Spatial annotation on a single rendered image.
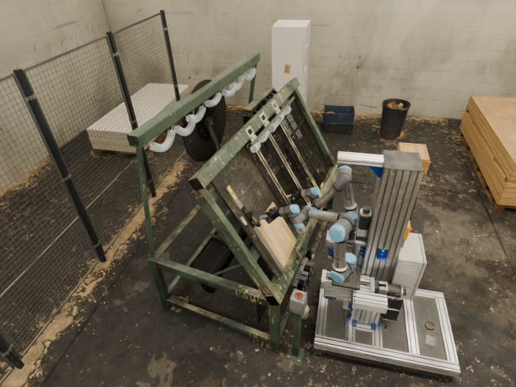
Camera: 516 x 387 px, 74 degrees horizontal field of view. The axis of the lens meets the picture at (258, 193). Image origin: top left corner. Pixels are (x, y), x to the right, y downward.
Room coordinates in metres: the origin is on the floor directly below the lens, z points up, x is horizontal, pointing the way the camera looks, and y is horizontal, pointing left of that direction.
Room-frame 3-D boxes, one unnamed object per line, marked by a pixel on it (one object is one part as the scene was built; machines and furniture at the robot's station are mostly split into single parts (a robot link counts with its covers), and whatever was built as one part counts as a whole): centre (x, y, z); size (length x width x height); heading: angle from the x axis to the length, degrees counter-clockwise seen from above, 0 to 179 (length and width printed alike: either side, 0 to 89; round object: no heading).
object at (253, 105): (3.81, -0.09, 1.38); 0.70 x 0.15 x 0.85; 155
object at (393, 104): (6.15, -2.70, 0.33); 0.52 x 0.51 x 0.65; 165
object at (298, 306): (1.73, -0.30, 0.84); 0.12 x 0.12 x 0.18; 65
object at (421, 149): (4.85, -2.54, 0.20); 0.61 x 0.53 x 0.40; 165
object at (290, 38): (6.48, -0.71, 1.03); 0.61 x 0.58 x 2.05; 165
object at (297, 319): (1.73, -0.30, 0.38); 0.06 x 0.06 x 0.75; 65
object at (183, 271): (3.04, 0.03, 0.41); 2.20 x 1.38 x 0.83; 155
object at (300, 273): (2.16, -0.42, 0.69); 0.50 x 0.14 x 0.24; 155
